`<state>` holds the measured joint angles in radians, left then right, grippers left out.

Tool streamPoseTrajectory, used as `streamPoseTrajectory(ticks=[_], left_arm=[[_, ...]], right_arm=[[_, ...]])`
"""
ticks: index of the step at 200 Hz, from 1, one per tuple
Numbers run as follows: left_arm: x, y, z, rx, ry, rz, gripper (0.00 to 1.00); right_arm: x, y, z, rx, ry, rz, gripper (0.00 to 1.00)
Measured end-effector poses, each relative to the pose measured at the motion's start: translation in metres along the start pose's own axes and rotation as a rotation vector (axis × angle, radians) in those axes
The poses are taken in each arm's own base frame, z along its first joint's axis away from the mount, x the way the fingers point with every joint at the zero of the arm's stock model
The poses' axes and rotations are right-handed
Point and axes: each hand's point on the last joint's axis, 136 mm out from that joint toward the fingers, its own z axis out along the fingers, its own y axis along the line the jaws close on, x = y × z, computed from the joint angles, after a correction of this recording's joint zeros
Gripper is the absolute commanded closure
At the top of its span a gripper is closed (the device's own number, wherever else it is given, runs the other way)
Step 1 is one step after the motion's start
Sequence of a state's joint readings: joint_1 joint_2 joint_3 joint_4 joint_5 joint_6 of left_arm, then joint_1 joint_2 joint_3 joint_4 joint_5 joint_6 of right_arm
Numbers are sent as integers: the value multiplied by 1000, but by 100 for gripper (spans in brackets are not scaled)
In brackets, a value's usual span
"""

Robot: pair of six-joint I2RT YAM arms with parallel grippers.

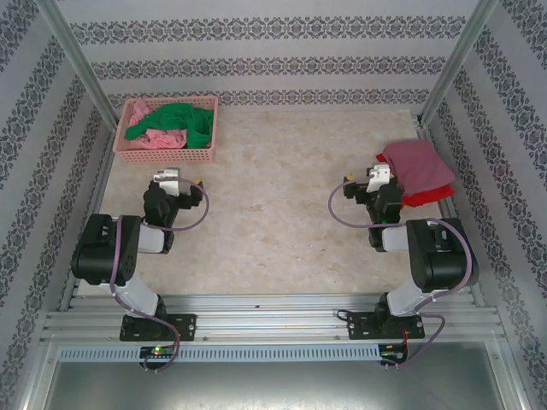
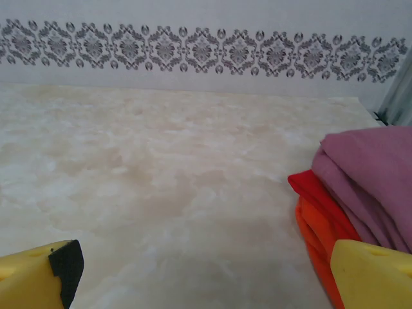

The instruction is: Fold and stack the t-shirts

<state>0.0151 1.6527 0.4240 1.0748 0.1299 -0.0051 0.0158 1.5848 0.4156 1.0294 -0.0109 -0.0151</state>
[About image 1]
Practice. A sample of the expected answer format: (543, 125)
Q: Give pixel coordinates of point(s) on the green t-shirt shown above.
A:
(171, 117)

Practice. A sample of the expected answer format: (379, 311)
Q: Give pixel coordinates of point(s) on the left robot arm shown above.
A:
(102, 252)

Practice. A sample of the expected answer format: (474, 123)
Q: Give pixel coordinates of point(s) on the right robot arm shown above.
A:
(440, 260)

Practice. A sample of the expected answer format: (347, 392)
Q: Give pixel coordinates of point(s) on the pink plastic basket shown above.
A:
(171, 156)

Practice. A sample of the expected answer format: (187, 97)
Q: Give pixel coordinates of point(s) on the red folded t-shirt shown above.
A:
(427, 197)

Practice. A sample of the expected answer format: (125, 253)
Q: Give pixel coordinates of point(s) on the mauve folded t-shirt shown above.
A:
(421, 166)

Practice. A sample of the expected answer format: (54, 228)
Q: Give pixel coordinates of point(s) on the pink t-shirt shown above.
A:
(162, 138)

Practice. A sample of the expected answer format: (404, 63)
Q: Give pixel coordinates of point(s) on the small circuit board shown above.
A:
(393, 352)
(158, 351)

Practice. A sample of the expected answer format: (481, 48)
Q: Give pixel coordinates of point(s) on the grey metal panel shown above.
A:
(273, 388)

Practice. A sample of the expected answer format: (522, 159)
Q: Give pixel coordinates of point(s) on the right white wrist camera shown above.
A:
(379, 175)

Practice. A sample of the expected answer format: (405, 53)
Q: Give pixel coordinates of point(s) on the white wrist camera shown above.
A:
(168, 179)
(379, 175)

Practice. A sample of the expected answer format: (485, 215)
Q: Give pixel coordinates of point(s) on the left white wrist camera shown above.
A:
(168, 179)

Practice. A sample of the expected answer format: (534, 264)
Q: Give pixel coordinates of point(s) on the aluminium side rail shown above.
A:
(446, 205)
(89, 218)

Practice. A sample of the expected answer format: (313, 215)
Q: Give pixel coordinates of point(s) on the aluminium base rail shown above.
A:
(273, 318)

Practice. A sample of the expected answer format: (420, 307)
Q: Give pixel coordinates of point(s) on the aluminium frame post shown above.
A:
(458, 55)
(77, 55)

